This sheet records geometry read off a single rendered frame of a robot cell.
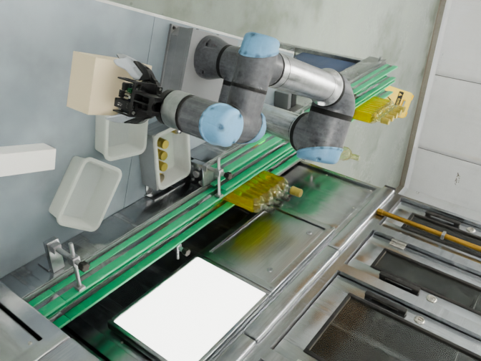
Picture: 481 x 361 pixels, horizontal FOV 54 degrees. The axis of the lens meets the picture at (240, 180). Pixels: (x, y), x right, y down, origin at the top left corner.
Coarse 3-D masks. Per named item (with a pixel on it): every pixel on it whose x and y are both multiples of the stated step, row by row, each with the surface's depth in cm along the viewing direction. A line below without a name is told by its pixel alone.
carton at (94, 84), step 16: (80, 64) 99; (96, 64) 97; (112, 64) 101; (80, 80) 100; (96, 80) 98; (112, 80) 102; (80, 96) 100; (96, 96) 100; (112, 96) 103; (96, 112) 101; (112, 112) 105
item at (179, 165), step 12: (168, 132) 164; (156, 144) 161; (180, 144) 177; (156, 156) 163; (168, 156) 179; (180, 156) 180; (156, 168) 166; (168, 168) 181; (180, 168) 182; (168, 180) 175
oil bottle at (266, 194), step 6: (240, 186) 192; (246, 186) 192; (252, 186) 192; (258, 186) 192; (258, 192) 188; (264, 192) 188; (270, 192) 189; (264, 198) 186; (270, 198) 187; (270, 204) 189
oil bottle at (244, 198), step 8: (232, 192) 188; (240, 192) 188; (248, 192) 188; (232, 200) 189; (240, 200) 186; (248, 200) 184; (256, 200) 183; (264, 200) 185; (248, 208) 185; (256, 208) 183
